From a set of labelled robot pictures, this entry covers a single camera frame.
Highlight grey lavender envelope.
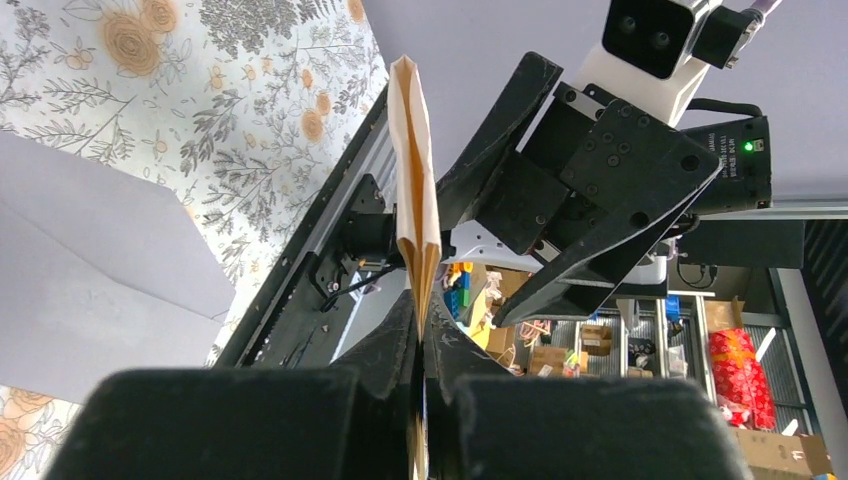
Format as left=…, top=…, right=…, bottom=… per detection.
left=1, top=132, right=234, bottom=402

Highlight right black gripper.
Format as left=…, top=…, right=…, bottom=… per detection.
left=436, top=51, right=772, bottom=327

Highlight beige lined letter paper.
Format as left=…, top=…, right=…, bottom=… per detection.
left=387, top=55, right=442, bottom=340

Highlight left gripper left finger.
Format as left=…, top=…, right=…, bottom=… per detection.
left=47, top=291, right=416, bottom=479

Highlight floral patterned table mat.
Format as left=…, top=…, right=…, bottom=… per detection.
left=1, top=1, right=387, bottom=479

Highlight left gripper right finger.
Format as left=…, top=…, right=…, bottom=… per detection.
left=424, top=296, right=751, bottom=479

